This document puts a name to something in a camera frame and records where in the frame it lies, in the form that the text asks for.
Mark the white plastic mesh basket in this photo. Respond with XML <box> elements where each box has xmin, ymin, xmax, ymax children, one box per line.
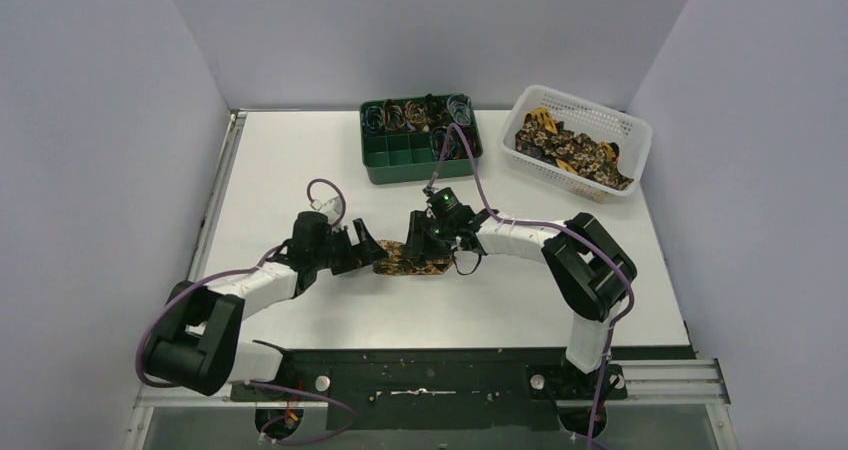
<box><xmin>499</xmin><ymin>85</ymin><xmax>653</xmax><ymax>203</ymax></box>

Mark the aluminium frame rail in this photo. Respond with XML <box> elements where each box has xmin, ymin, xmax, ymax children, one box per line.
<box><xmin>123</xmin><ymin>109</ymin><xmax>247</xmax><ymax>447</ymax></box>

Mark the green divided organizer tray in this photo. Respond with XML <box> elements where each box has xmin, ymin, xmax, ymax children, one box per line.
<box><xmin>359</xmin><ymin>94</ymin><xmax>484</xmax><ymax>185</ymax></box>

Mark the rolled brown patterned tie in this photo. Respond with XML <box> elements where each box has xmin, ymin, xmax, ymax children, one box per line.
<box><xmin>382</xmin><ymin>99</ymin><xmax>406</xmax><ymax>134</ymax></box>

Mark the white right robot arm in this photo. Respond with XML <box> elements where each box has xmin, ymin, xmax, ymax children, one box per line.
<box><xmin>402</xmin><ymin>188</ymin><xmax>638</xmax><ymax>374</ymax></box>

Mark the rolled tan patterned tie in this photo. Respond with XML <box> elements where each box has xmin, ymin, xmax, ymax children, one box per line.
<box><xmin>404</xmin><ymin>100</ymin><xmax>429</xmax><ymax>133</ymax></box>

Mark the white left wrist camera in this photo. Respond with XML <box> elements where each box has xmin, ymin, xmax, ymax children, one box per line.
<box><xmin>311</xmin><ymin>196</ymin><xmax>346</xmax><ymax>225</ymax></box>

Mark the rolled dark patterned tie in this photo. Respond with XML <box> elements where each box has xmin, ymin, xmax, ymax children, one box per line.
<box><xmin>424</xmin><ymin>94</ymin><xmax>452</xmax><ymax>129</ymax></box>

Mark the pile of patterned ties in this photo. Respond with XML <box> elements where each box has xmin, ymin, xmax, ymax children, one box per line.
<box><xmin>514</xmin><ymin>107</ymin><xmax>634</xmax><ymax>190</ymax></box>

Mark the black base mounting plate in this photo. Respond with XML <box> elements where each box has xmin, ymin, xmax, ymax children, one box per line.
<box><xmin>198</xmin><ymin>346</ymin><xmax>664</xmax><ymax>435</ymax></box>

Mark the orange green patterned tie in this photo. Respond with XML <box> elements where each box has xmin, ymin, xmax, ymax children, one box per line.
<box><xmin>372</xmin><ymin>240</ymin><xmax>454</xmax><ymax>276</ymax></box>

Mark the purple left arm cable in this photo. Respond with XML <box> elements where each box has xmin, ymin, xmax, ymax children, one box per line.
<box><xmin>135</xmin><ymin>179</ymin><xmax>359</xmax><ymax>447</ymax></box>

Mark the rolled dark red tie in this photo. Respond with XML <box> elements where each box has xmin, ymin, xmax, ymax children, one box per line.
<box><xmin>456</xmin><ymin>126</ymin><xmax>481</xmax><ymax>159</ymax></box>

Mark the rolled blue striped tie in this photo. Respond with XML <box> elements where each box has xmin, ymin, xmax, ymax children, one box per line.
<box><xmin>360</xmin><ymin>105</ymin><xmax>385</xmax><ymax>137</ymax></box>

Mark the rolled light blue tie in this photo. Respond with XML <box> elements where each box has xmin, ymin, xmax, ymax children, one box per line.
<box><xmin>446</xmin><ymin>94</ymin><xmax>474</xmax><ymax>126</ymax></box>

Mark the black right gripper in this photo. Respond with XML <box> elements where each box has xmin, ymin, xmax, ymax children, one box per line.
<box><xmin>404</xmin><ymin>210</ymin><xmax>455</xmax><ymax>260</ymax></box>

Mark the rolled blue red tie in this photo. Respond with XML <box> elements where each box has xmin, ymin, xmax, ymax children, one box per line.
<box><xmin>430</xmin><ymin>126</ymin><xmax>462</xmax><ymax>161</ymax></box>

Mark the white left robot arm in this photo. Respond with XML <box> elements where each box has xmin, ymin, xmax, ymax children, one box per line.
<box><xmin>135</xmin><ymin>211</ymin><xmax>388</xmax><ymax>400</ymax></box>

